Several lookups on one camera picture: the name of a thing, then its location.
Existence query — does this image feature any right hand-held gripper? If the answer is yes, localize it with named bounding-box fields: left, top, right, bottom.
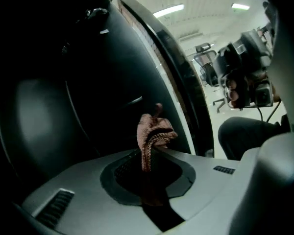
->
left=212, top=30, right=273, bottom=107

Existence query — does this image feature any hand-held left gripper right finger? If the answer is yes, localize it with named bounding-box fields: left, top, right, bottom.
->
left=159, top=147, right=241, bottom=222

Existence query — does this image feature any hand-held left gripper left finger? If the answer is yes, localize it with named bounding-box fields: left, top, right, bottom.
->
left=21, top=148, right=163, bottom=235

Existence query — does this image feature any black refrigerator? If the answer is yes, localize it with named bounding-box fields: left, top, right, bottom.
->
left=0, top=0, right=215, bottom=181

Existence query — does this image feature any person's right hand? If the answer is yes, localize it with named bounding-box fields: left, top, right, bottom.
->
left=224, top=71, right=247, bottom=109

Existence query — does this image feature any small ceiling light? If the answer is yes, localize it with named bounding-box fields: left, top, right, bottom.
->
left=231, top=2, right=251, bottom=11

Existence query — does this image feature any ceiling air vent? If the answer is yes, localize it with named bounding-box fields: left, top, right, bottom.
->
left=179, top=29, right=204, bottom=42

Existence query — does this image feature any person's black clothing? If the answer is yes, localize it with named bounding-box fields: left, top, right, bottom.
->
left=218, top=116, right=292, bottom=162

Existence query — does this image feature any long ceiling light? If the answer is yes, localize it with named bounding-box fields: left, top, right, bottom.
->
left=152, top=3, right=186, bottom=19

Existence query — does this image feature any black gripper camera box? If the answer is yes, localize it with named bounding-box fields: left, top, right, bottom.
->
left=253, top=82, right=274, bottom=107

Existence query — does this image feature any black cable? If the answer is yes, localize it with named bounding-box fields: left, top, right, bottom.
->
left=256, top=99, right=283, bottom=124

